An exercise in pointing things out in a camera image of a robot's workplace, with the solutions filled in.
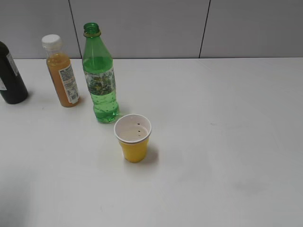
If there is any yellow paper cup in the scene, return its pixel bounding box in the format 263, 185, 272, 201
114, 114, 152, 163

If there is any orange juice bottle white cap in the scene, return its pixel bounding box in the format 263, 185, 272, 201
42, 34, 80, 107

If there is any dark glass bottle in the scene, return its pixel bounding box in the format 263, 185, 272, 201
0, 42, 28, 104

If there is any green sprite bottle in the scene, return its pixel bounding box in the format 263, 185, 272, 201
82, 22, 119, 123

